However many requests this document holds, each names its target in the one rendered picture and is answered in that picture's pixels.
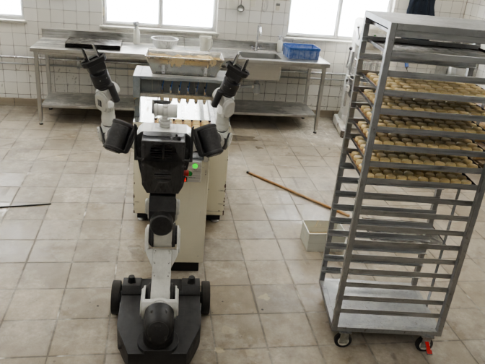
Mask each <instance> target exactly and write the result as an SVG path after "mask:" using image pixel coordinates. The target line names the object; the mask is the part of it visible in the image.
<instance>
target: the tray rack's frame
mask: <svg viewBox="0 0 485 364"><path fill-rule="evenodd" d="M366 17H368V18H370V19H371V20H373V21H375V22H377V23H379V24H381V25H383V26H385V27H387V28H388V27H389V23H390V22H397V23H398V26H397V30H405V31H414V32H423V33H439V34H448V35H464V36H473V37H483V38H485V20H477V19H461V18H453V17H437V16H428V15H420V14H404V13H395V12H379V11H367V13H366ZM484 193H485V163H484V167H483V170H482V173H481V177H480V180H479V184H478V187H477V190H476V194H475V197H474V200H473V204H472V207H471V211H470V214H469V217H468V221H467V224H466V228H465V231H464V234H463V238H462V241H461V244H460V248H459V251H458V255H457V258H456V260H455V265H454V268H453V272H452V275H451V278H450V282H449V285H448V288H447V292H446V295H445V299H444V302H443V304H442V309H441V311H440V316H439V318H438V322H436V321H435V319H434V318H426V317H413V316H386V315H372V314H359V313H340V316H339V320H338V327H337V331H338V332H339V334H341V336H340V340H339V343H341V344H348V340H349V335H350V334H352V332H366V333H381V334H407V335H420V337H421V338H423V340H422V342H421V347H426V345H425V342H424V340H429V344H430V342H431V339H434V336H436V337H441V335H442V331H443V328H444V325H445V321H446V318H447V314H448V311H449V309H450V304H451V302H452V299H453V295H454V292H455V288H456V285H457V283H458V278H459V276H460V271H461V269H462V266H463V262H464V259H465V257H466V252H467V250H468V245H469V243H470V240H471V236H472V233H473V229H474V226H475V224H476V219H477V217H478V213H479V210H480V207H481V203H482V200H483V197H484ZM339 281H340V279H331V278H325V280H324V281H322V280H320V283H319V285H320V290H321V292H322V296H323V301H324V303H325V309H326V312H327V314H328V320H329V323H330V325H331V323H332V319H333V309H334V308H335V304H336V297H335V296H336V295H337V292H338V282H339ZM347 282H364V283H378V284H390V285H415V286H416V285H417V282H418V278H412V280H411V283H405V282H381V281H368V280H355V279H348V280H347ZM344 295H355V296H368V297H381V298H407V299H420V300H423V297H422V295H421V293H420V292H419V291H418V290H394V289H381V288H368V287H345V291H344ZM341 308H352V309H365V310H379V311H405V312H418V313H431V311H430V310H429V308H428V305H426V304H413V303H387V302H374V301H360V300H343V302H342V306H341Z"/></svg>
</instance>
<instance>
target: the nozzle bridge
mask: <svg viewBox="0 0 485 364"><path fill-rule="evenodd" d="M225 74H226V71H219V72H218V74H217V76H216V77H195V76H183V75H170V74H153V73H152V71H151V69H150V67H149V66H136V69H135V71H134V75H133V98H134V117H137V118H139V117H140V114H141V97H151V98H177V99H190V100H213V99H214V98H213V97H212V94H213V91H215V89H216V88H219V87H220V86H221V84H222V81H223V79H224V77H225ZM163 80H164V84H163V87H164V93H161V86H162V83H163ZM172 81H173V82H172ZM180 81H181V86H180V87H181V94H180V95H179V94H178V86H179V85H180ZM189 82H190V86H189V88H190V91H189V95H187V94H186V90H187V86H188V85H189ZM198 82H199V84H198ZM206 83H207V87H206V96H204V87H205V86H206ZM171 84H172V94H170V85H171ZM197 85H198V95H195V89H196V86H197Z"/></svg>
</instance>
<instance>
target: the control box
mask: <svg viewBox="0 0 485 364"><path fill-rule="evenodd" d="M193 164H197V165H198V167H197V168H193ZM201 165H202V160H193V162H190V163H189V164H188V170H189V171H190V172H192V176H186V177H185V182H199V183H200V182H201Z"/></svg>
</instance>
